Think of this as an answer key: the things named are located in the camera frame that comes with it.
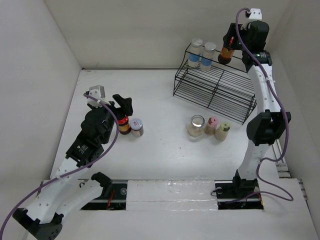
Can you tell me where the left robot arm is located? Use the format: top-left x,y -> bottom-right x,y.
12,91 -> 133,240

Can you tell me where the white lid spice jar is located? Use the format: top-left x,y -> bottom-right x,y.
129,118 -> 144,137

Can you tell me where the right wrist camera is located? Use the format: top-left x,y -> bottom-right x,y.
245,8 -> 263,21

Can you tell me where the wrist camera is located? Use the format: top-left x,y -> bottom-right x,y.
86,85 -> 106,108
245,8 -> 263,21

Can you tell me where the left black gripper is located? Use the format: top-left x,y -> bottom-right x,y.
91,94 -> 132,144

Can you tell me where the black wire rack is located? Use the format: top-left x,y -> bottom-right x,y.
173,46 -> 257,124

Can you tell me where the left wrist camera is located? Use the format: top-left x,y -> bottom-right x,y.
86,85 -> 106,108

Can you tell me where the red lid sauce jar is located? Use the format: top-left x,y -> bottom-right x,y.
118,116 -> 131,135
217,46 -> 235,65

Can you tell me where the silver lid blue label shaker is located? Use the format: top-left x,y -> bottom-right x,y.
188,38 -> 203,68

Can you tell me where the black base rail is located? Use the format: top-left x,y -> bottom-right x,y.
83,180 -> 264,211

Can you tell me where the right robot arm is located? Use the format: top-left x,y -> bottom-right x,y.
215,20 -> 291,202

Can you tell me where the pink lid spice bottle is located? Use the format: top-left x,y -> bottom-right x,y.
204,116 -> 219,136

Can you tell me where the yellow lid spice bottle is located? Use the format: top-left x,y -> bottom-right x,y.
214,121 -> 231,141

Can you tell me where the round glass jar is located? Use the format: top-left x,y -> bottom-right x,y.
186,115 -> 205,138

